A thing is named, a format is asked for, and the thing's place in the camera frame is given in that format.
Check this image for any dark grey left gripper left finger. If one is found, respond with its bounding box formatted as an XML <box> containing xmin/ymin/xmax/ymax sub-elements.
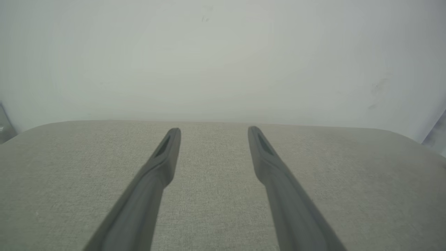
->
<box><xmin>84</xmin><ymin>128</ymin><xmax>182</xmax><ymax>251</ymax></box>

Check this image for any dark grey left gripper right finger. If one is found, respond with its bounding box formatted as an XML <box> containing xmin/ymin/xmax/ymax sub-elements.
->
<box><xmin>247</xmin><ymin>126</ymin><xmax>347</xmax><ymax>251</ymax></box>

